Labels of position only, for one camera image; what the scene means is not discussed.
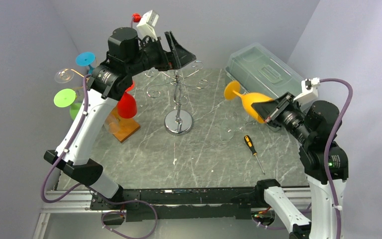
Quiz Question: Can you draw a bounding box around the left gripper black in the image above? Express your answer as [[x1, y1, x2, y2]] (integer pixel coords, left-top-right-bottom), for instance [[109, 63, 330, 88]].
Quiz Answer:
[[126, 31, 196, 77]]

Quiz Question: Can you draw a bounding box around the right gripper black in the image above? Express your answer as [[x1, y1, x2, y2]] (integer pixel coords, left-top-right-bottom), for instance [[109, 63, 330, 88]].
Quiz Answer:
[[251, 90, 314, 142]]

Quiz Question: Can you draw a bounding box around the clear wine glass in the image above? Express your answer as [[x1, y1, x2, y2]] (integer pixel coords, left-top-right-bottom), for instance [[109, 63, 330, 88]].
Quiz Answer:
[[225, 111, 238, 121], [219, 119, 236, 143], [237, 116, 257, 132]]

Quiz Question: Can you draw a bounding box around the orange plastic wine glass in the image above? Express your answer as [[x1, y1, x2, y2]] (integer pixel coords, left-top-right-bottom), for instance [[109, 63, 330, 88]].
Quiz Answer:
[[224, 81, 274, 123]]

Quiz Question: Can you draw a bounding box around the red plastic wine glass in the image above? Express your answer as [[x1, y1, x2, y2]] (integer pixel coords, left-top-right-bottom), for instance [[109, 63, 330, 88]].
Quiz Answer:
[[117, 82, 137, 119]]

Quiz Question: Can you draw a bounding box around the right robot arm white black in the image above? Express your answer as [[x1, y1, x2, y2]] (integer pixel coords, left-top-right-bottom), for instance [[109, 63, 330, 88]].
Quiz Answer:
[[251, 93, 349, 239]]

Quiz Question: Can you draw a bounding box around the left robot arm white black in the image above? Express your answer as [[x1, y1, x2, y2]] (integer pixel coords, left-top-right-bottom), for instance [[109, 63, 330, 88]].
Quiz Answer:
[[44, 27, 196, 209]]

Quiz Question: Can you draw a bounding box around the chrome wine glass rack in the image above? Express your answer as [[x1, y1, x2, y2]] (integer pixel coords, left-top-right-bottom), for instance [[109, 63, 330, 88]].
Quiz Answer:
[[146, 60, 203, 136]]

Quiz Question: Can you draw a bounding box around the blue plastic wine glass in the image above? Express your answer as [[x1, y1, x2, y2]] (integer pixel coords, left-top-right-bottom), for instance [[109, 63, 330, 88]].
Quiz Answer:
[[75, 52, 96, 74]]

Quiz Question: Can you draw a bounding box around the orange wooden rack base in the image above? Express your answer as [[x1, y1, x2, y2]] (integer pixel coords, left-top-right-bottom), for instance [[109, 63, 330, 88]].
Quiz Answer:
[[110, 108, 141, 143]]

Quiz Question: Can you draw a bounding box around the gold wine glass rack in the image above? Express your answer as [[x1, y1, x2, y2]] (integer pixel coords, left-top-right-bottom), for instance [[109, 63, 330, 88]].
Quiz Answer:
[[66, 69, 84, 78]]

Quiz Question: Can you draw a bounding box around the green plastic wine glass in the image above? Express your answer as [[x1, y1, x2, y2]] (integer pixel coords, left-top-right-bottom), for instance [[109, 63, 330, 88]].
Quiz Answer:
[[53, 89, 82, 120]]

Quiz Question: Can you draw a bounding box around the orange black screwdriver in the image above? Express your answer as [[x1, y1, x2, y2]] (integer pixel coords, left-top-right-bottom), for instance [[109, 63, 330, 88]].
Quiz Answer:
[[244, 135, 266, 175]]

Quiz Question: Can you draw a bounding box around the clear plastic storage box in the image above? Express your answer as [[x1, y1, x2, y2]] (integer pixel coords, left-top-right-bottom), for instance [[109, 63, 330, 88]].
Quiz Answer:
[[224, 42, 318, 132]]

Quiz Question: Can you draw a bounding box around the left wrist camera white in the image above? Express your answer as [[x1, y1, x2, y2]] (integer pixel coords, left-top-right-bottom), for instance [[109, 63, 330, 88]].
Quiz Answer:
[[132, 10, 159, 40]]

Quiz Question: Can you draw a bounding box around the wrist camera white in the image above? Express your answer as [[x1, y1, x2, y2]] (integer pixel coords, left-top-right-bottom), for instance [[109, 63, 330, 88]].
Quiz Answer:
[[132, 10, 159, 40], [293, 77, 320, 106]]

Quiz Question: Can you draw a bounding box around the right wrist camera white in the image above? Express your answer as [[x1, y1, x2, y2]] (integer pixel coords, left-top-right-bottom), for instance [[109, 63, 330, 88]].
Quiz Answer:
[[293, 77, 320, 106]]

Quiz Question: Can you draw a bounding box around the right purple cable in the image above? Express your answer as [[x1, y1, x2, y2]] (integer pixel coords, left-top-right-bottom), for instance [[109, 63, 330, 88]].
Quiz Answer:
[[252, 78, 354, 239]]

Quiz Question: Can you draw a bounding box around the aluminium frame rail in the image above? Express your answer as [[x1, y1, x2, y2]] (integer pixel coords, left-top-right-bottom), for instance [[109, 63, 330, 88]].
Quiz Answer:
[[32, 189, 313, 239]]

